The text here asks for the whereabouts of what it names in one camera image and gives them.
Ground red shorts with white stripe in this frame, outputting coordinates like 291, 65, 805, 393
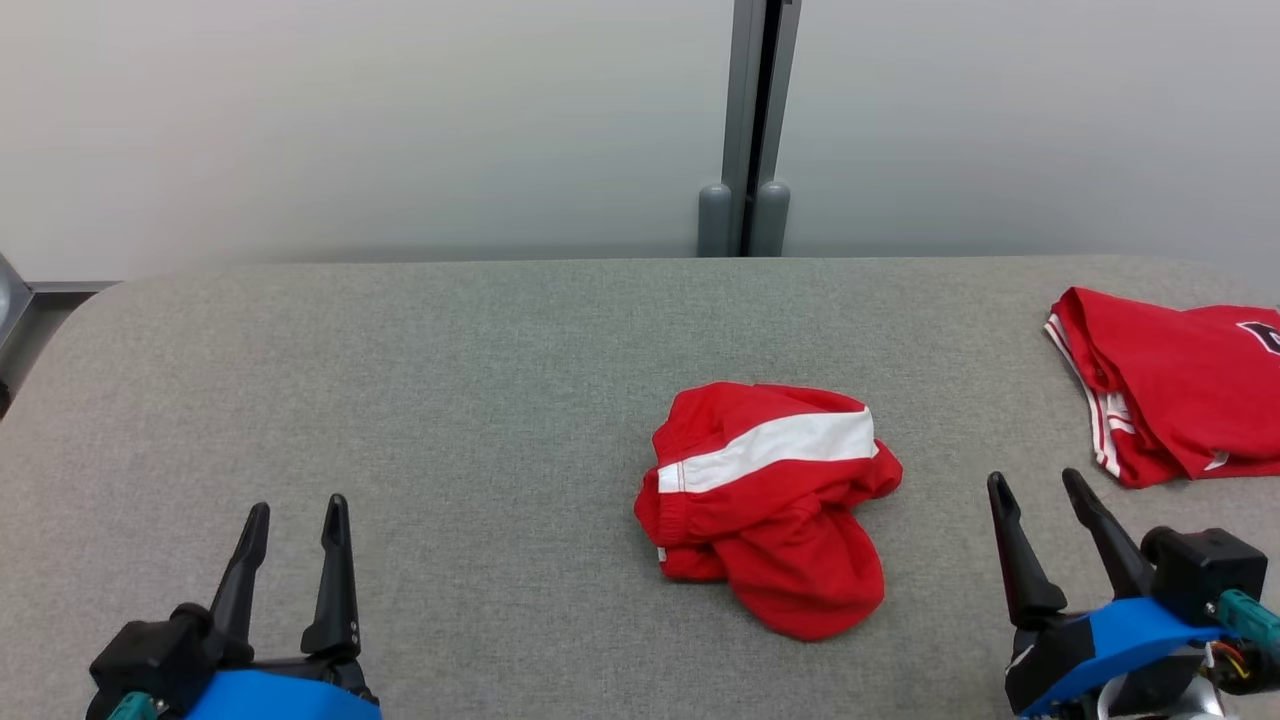
633, 380, 905, 643

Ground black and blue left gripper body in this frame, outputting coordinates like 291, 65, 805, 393
185, 655, 383, 720

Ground teal right camera connector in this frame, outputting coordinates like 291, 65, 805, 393
1215, 589, 1280, 661

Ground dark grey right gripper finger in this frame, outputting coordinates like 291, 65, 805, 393
987, 472, 1068, 630
1062, 468, 1157, 602

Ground grey partition post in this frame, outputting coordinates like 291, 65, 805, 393
722, 0, 803, 258
0, 252, 37, 353

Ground red jersey with white sleeves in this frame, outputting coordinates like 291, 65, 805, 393
1043, 286, 1280, 490

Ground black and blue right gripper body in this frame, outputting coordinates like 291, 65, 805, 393
1004, 597, 1227, 717

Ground red and yellow wires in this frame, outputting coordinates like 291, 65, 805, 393
1205, 640, 1253, 683

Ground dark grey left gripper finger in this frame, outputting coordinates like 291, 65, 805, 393
301, 494, 362, 660
208, 502, 272, 668

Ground grey cylinder post foot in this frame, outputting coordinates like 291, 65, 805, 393
697, 183, 734, 259
752, 180, 792, 258

